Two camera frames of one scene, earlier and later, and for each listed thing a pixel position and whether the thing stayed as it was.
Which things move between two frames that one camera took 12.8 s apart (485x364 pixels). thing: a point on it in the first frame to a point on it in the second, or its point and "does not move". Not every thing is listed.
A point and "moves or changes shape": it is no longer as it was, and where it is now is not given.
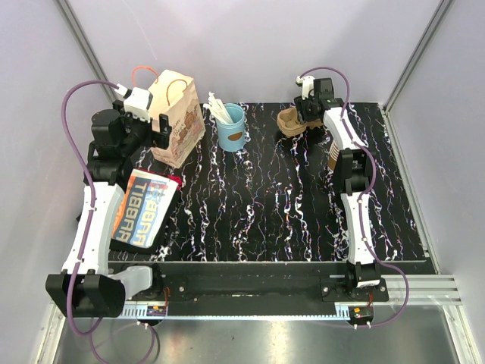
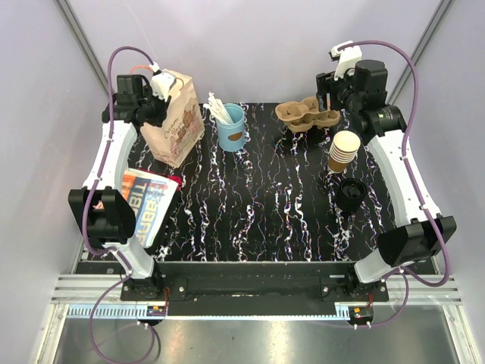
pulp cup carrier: x=291 y=127 moves or changes shape
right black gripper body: x=304 y=108 to x=342 y=97
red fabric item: x=177 y=180 does not move
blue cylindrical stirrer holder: x=232 y=136 does not move
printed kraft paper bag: x=175 y=95 does not move
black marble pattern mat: x=276 y=199 does not move
